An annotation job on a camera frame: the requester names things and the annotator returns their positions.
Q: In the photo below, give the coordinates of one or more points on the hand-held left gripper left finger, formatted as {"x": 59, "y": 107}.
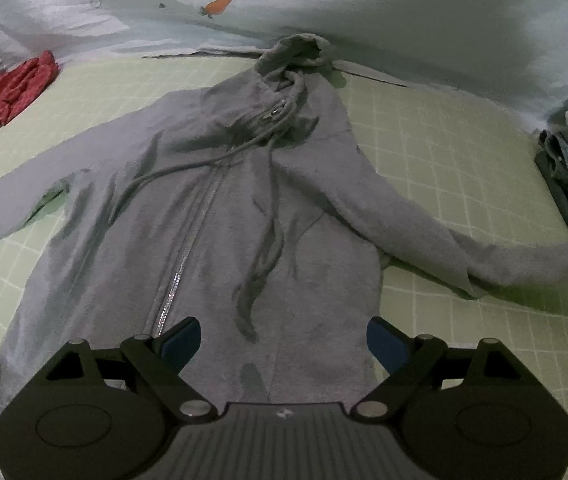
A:
{"x": 182, "y": 341}

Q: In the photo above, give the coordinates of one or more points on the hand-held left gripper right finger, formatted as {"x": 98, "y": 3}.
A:
{"x": 385, "y": 342}

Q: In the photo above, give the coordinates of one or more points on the grey zip hoodie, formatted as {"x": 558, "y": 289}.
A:
{"x": 224, "y": 240}

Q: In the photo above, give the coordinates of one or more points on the green checked bed sheet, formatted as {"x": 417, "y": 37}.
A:
{"x": 424, "y": 160}

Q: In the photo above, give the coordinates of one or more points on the dark folded garment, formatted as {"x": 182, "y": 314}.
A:
{"x": 559, "y": 200}

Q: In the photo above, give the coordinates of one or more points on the red crumpled garment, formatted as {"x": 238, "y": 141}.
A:
{"x": 11, "y": 95}

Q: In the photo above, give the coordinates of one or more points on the pale carrot print quilt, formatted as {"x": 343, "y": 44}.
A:
{"x": 364, "y": 15}

